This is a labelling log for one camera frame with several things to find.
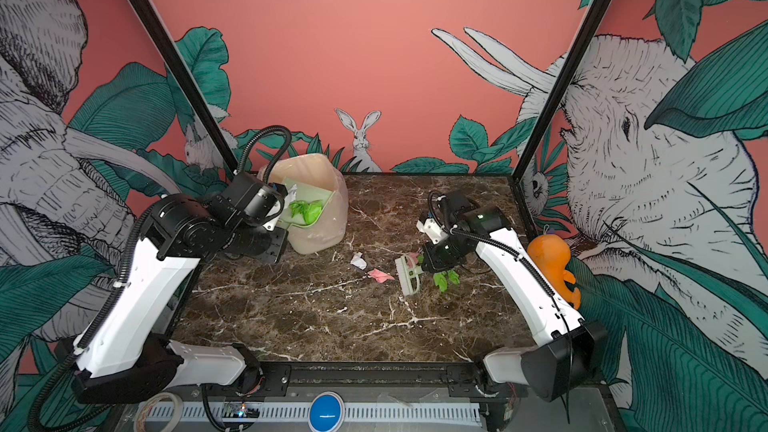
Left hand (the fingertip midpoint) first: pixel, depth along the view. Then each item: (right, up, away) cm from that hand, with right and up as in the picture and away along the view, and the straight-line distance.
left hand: (281, 242), depth 62 cm
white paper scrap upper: (+13, -11, +34) cm, 37 cm away
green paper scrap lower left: (+5, +6, +3) cm, 9 cm away
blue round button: (+8, -41, +7) cm, 43 cm away
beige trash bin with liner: (-1, +19, +32) cm, 37 cm away
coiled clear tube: (-35, -41, +6) cm, 55 cm away
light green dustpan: (+3, +11, +7) cm, 13 cm away
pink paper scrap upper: (+29, -6, +14) cm, 33 cm away
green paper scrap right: (+43, -15, +30) cm, 54 cm away
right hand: (+31, -7, +11) cm, 33 cm away
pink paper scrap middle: (+20, -15, +31) cm, 40 cm away
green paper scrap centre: (+39, -16, +28) cm, 50 cm away
